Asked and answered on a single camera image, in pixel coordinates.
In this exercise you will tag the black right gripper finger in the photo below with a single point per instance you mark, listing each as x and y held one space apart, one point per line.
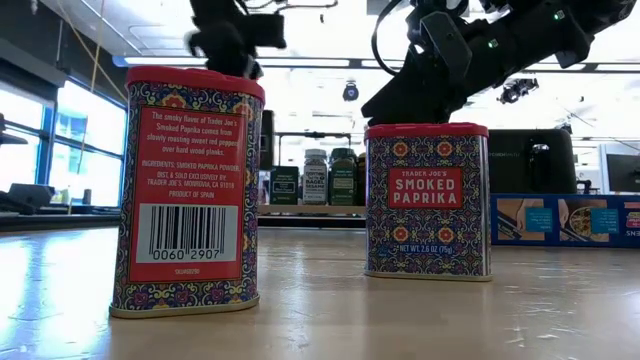
395 107
440 107

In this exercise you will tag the green lid oregano spice jar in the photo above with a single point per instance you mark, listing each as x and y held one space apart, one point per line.
343 182

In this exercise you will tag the white lid bagel seasoning jar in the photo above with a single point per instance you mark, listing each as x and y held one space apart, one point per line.
315 182

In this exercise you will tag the red lid smoked paprika tin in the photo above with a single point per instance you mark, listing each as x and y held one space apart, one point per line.
187 200
427 225

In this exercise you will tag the dark black pepper spice tin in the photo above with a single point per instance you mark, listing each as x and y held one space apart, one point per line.
284 187

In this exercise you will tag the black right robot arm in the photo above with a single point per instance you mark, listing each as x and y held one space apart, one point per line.
575 25

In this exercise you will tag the black ceiling spotlight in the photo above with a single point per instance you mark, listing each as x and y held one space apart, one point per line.
517 90

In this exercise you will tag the overhead light bar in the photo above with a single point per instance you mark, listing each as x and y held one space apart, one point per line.
355 64

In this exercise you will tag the black four slot toaster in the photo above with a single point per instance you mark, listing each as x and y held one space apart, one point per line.
510 165

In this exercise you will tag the blue plastic wrap box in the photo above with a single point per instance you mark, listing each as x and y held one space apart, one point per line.
550 245

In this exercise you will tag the black monitor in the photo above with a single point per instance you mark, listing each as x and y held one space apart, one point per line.
622 172

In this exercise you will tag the small dark cup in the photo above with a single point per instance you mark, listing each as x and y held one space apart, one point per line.
87 196

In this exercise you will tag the dark long counter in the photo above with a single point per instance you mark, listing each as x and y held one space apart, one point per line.
75 222

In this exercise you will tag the black angled device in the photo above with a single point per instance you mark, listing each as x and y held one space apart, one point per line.
27 197

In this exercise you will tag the black dome ceiling camera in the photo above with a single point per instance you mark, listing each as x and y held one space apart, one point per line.
350 91

